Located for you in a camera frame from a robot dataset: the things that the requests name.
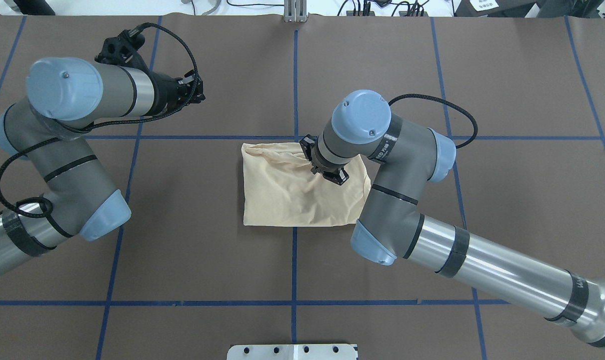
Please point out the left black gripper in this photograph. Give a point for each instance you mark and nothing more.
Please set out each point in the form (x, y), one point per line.
(164, 89)

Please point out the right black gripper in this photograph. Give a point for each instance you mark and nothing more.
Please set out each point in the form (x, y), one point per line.
(323, 167)

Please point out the cream long-sleeve printed shirt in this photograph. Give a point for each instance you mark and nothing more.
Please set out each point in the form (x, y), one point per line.
(280, 189)

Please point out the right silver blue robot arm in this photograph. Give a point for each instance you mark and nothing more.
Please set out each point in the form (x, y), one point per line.
(520, 220)

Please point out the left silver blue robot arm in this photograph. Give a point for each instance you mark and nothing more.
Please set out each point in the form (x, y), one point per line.
(67, 98)

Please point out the aluminium frame post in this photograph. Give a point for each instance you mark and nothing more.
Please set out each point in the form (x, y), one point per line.
(295, 11)

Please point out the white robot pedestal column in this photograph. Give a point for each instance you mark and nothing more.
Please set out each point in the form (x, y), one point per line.
(305, 351)

